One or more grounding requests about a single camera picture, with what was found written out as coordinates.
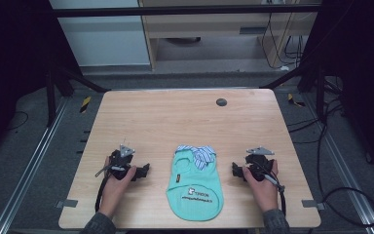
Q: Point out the dark curtain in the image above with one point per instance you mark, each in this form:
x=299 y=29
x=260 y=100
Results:
x=13 y=58
x=360 y=65

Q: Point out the black metal frame bar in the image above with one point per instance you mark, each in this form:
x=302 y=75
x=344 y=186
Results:
x=181 y=10

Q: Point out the black metal frame strut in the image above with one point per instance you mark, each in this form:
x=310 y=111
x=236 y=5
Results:
x=81 y=79
x=292 y=76

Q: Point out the grey round table grommet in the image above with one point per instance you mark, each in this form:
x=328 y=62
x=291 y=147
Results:
x=221 y=102

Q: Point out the aluminium floor rail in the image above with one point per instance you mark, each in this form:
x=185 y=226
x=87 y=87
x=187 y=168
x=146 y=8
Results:
x=29 y=169
x=347 y=165

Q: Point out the yellow black floor tape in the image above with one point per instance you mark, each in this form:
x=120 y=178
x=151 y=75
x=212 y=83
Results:
x=85 y=104
x=294 y=100

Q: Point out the white cabinet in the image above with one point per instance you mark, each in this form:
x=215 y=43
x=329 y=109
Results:
x=104 y=35

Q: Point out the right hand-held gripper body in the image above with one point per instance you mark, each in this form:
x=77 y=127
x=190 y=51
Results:
x=258 y=165

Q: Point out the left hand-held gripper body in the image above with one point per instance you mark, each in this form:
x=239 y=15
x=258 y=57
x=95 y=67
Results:
x=122 y=161

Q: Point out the grey metal table bracket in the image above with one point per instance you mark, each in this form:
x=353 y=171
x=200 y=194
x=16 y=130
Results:
x=312 y=204
x=67 y=203

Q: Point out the person's right hand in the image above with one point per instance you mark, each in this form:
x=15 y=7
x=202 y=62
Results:
x=264 y=194

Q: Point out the mint green pet shirt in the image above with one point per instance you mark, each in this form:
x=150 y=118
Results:
x=194 y=188

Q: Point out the light wooden desk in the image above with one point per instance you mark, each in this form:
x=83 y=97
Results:
x=207 y=29

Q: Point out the person's left hand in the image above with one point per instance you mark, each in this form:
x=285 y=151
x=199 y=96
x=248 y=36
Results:
x=114 y=191

